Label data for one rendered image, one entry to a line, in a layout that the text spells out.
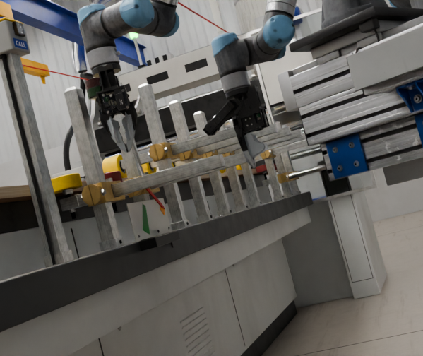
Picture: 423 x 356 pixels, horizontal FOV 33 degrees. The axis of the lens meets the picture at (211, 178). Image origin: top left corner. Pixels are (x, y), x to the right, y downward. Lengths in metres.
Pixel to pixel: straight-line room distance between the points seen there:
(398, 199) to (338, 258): 6.18
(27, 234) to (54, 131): 10.18
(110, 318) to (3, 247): 0.30
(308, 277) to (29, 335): 3.37
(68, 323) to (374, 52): 0.81
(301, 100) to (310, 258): 3.02
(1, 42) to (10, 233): 0.47
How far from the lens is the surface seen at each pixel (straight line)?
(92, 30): 1.79
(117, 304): 1.73
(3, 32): 1.57
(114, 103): 1.74
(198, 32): 11.28
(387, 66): 1.39
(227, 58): 1.93
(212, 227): 2.38
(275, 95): 4.46
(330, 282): 4.61
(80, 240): 2.05
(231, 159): 1.93
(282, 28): 1.83
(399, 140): 1.58
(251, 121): 1.91
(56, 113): 12.01
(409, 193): 10.71
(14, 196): 1.72
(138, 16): 1.72
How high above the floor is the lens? 0.72
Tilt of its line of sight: 3 degrees up
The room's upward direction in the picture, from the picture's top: 15 degrees counter-clockwise
